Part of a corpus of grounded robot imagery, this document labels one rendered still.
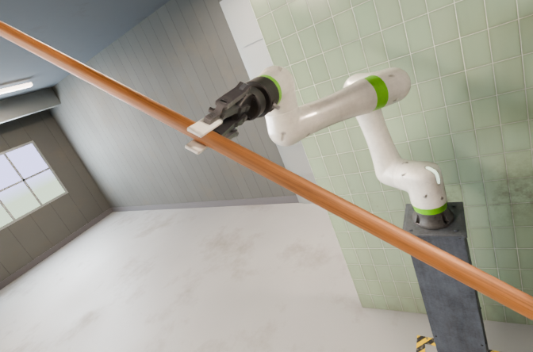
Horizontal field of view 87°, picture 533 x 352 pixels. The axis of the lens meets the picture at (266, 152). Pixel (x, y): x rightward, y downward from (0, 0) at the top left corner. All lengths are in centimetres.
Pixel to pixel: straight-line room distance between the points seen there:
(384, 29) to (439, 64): 31
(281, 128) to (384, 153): 59
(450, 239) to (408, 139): 62
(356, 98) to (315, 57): 76
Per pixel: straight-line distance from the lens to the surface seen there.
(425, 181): 120
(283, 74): 78
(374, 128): 122
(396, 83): 103
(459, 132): 172
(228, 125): 60
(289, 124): 79
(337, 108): 89
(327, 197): 47
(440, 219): 131
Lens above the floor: 203
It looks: 17 degrees down
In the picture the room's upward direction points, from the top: 22 degrees counter-clockwise
